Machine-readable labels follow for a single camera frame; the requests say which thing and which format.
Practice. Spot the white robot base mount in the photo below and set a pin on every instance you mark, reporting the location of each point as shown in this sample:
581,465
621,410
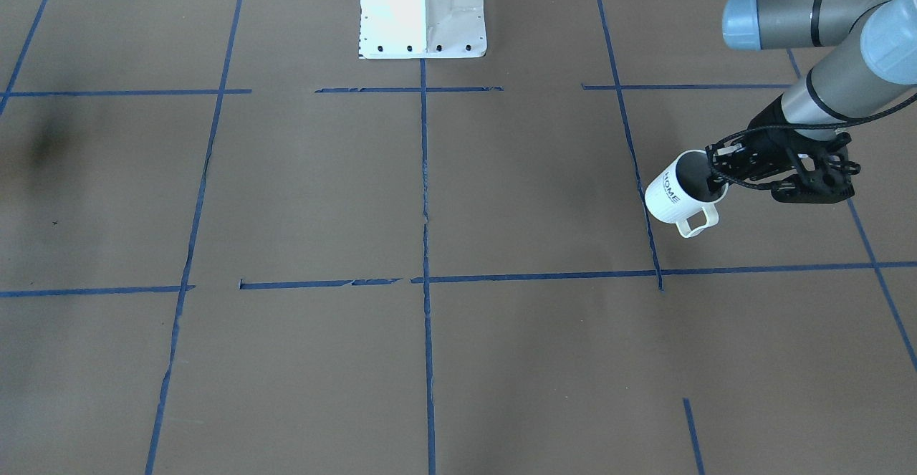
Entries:
407,29

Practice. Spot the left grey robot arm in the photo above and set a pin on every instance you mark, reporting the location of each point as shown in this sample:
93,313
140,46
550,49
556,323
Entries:
870,65

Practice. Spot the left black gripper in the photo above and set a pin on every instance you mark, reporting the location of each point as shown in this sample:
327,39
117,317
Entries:
768,147

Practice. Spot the white ribbed HOME mug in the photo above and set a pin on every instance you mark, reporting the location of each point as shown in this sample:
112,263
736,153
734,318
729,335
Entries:
678,195

